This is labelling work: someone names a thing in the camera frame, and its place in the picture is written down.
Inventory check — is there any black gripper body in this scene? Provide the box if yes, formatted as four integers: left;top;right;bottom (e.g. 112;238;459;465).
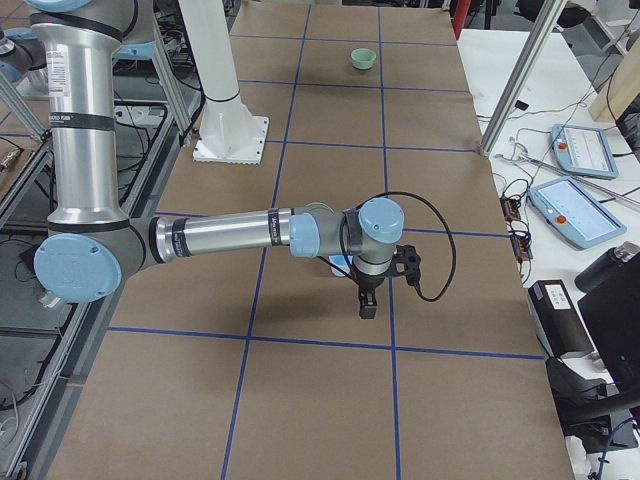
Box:
352;265;385;296

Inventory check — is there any light blue plastic cup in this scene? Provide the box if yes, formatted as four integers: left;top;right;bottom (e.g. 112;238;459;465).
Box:
328;255;353;277

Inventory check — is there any mint green bowl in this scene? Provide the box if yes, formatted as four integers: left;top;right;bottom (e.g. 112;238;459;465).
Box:
350;48;377;71

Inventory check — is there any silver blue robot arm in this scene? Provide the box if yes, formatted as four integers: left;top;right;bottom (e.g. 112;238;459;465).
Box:
30;1;420;319
1;27;47;83

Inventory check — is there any orange black electronics board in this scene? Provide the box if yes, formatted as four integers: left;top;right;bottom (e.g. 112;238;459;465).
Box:
500;195;533;264

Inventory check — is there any black box with label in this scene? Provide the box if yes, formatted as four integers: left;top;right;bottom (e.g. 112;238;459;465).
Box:
527;280;594;359

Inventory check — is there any near blue teach pendant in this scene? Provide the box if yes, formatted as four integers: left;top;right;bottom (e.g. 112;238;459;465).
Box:
528;176;627;250

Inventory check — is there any blue teach pendant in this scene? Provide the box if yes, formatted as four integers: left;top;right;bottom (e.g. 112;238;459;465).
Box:
528;176;627;250
551;124;619;180

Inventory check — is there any far blue teach pendant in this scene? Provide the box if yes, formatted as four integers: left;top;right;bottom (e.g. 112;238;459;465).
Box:
551;124;619;180

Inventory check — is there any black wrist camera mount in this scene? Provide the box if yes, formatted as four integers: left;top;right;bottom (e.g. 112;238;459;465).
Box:
387;245;421;288

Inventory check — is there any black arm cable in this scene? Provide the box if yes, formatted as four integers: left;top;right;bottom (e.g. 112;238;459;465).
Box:
341;192;458;303

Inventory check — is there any white camera pedestal column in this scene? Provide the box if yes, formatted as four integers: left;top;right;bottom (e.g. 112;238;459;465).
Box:
179;0;269;165

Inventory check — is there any aluminium frame post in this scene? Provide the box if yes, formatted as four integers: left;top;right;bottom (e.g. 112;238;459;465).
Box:
479;0;567;157

